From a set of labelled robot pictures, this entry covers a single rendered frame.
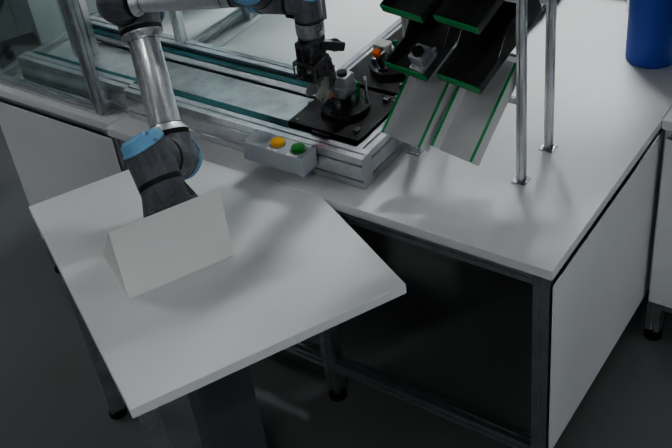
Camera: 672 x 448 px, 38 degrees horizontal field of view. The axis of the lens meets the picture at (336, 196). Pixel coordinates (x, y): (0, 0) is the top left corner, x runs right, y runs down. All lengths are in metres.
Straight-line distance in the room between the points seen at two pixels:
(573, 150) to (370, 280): 0.74
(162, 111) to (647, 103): 1.39
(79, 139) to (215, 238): 1.02
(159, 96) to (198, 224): 0.41
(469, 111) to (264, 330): 0.78
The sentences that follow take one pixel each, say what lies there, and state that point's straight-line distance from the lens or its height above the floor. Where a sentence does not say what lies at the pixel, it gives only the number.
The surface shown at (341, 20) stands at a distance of 3.57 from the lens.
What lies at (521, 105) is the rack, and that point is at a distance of 2.54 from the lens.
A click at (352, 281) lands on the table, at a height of 0.86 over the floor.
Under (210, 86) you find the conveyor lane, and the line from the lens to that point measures 3.17.
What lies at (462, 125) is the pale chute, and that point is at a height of 1.05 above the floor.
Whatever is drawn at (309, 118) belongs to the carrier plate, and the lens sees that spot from 2.81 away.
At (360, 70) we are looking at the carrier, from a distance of 3.01.
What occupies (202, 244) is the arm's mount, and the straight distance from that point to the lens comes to 2.48.
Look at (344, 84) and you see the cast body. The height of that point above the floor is 1.07.
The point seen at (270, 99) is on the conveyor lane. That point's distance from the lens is 3.04.
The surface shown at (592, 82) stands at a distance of 3.12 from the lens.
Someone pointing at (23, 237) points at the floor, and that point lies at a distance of 4.34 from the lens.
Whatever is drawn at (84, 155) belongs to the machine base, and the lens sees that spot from 3.41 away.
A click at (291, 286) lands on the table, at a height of 0.86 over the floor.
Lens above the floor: 2.44
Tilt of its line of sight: 36 degrees down
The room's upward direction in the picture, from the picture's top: 8 degrees counter-clockwise
